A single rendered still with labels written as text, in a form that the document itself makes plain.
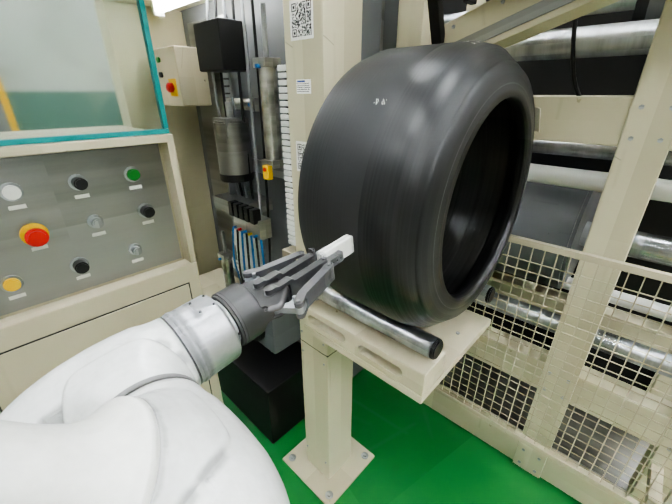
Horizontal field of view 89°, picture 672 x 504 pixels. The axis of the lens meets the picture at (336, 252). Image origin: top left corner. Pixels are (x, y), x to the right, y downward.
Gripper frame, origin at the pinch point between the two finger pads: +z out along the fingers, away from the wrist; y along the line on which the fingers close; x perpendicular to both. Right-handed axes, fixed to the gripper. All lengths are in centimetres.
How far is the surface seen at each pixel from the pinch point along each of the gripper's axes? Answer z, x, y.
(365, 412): 40, 121, 35
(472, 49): 26.8, -25.4, -7.3
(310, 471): 4, 114, 33
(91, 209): -18, 1, 66
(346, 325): 10.3, 29.1, 10.1
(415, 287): 7.2, 7.0, -10.2
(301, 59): 26.8, -26.2, 32.1
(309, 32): 27, -31, 29
